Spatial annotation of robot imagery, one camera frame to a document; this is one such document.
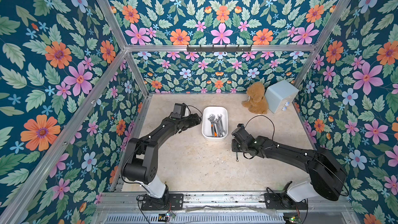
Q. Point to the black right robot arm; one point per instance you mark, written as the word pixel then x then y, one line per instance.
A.
pixel 327 177

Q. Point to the orange-handled adjustable wrench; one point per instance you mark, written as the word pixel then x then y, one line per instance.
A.
pixel 212 121

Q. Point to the black hook rail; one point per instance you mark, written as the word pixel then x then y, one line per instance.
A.
pixel 219 48

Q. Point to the light blue cube box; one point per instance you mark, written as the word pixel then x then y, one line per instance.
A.
pixel 280 96

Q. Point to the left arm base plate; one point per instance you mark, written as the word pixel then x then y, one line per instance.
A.
pixel 171 202

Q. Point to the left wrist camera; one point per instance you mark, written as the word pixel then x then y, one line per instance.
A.
pixel 179 111

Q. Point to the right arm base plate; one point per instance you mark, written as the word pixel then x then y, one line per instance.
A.
pixel 283 202

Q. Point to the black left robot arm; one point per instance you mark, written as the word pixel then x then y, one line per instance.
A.
pixel 141 163

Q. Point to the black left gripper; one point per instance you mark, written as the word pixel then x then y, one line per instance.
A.
pixel 192 122

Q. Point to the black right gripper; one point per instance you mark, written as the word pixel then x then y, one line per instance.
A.
pixel 236 144

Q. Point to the perforated metal front rail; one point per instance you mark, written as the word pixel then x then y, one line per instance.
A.
pixel 195 218

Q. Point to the large silver open-end wrench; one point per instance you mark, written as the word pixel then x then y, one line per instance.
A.
pixel 220 128

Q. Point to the white plastic storage box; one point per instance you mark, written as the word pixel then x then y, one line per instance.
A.
pixel 206 128

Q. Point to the brown teddy bear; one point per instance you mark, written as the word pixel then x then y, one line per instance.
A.
pixel 257 102

